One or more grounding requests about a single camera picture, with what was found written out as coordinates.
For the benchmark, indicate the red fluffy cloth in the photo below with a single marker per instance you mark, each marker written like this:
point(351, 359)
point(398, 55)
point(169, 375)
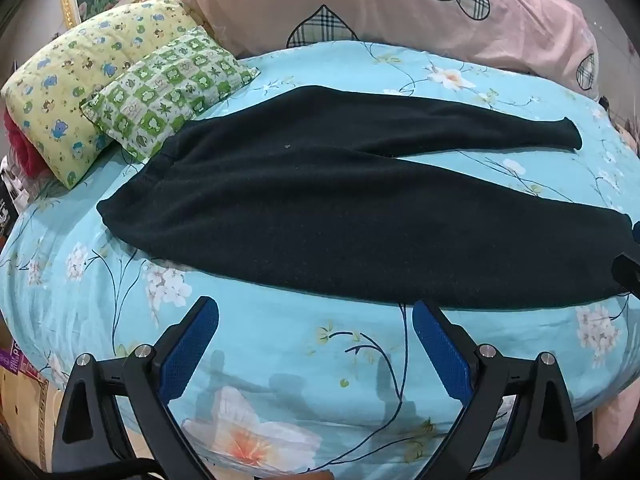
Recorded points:
point(22, 152)

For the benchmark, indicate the blue floral bed sheet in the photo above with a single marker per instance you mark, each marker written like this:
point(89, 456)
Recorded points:
point(310, 360)

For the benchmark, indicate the black pants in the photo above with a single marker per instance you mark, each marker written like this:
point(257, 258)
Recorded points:
point(325, 200)

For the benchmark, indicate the yellow cartoon print pillow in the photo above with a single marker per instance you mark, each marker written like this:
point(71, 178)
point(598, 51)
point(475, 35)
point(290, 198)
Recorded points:
point(65, 80)

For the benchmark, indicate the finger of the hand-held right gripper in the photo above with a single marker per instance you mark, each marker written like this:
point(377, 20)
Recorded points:
point(629, 274)

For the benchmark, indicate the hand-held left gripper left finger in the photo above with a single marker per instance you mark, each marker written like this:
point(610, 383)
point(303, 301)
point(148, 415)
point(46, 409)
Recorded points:
point(192, 347)

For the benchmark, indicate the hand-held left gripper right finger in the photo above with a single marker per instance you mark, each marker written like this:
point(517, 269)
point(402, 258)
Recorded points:
point(440, 347)

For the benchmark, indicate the pink plaid-heart pillow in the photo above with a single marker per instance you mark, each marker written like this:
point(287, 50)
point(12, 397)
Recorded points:
point(400, 5)

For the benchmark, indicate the purple packet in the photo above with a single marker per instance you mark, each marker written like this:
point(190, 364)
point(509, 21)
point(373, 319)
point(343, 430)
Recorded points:
point(15, 357)

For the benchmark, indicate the green checkered print pillow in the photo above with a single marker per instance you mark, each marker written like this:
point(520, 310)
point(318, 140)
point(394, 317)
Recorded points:
point(165, 90)

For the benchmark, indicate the cardboard box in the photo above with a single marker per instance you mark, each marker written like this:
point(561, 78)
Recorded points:
point(20, 410)

